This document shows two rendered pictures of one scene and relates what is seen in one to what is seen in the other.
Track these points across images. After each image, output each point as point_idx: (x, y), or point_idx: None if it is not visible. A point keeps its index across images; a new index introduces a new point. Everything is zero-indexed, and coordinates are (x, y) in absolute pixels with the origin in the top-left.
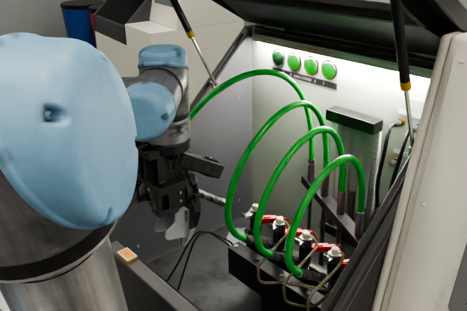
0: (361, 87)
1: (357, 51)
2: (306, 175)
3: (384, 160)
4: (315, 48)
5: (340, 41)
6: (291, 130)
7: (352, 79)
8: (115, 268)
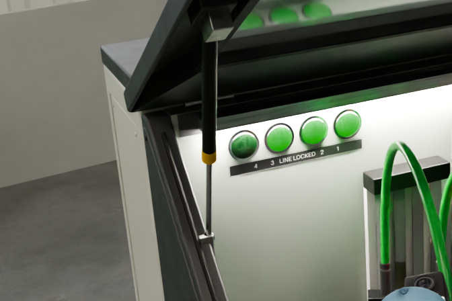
0: (401, 125)
1: (390, 78)
2: (372, 294)
3: None
4: (338, 98)
5: (344, 78)
6: (283, 253)
7: (385, 121)
8: None
